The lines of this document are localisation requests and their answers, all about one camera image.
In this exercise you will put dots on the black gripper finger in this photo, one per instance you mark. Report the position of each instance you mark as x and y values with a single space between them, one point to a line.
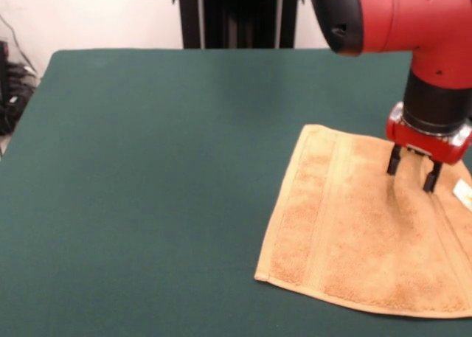
394 160
432 176

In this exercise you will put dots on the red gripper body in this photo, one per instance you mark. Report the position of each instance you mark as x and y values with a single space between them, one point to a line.
424 143

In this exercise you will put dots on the orange terry towel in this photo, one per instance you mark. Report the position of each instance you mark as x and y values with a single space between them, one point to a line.
350 241

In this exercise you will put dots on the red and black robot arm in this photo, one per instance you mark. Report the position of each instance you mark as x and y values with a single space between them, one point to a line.
405 27

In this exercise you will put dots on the dark green table cloth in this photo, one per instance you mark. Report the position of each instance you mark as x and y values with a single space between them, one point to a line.
147 204

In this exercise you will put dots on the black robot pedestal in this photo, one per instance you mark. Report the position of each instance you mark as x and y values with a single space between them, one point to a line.
239 20

